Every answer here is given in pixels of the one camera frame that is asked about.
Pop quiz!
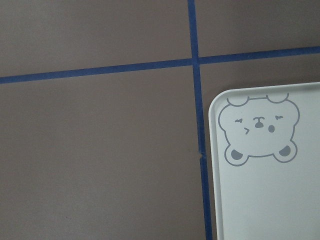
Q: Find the white bear print tray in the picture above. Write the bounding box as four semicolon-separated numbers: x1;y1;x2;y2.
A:
208;82;320;240

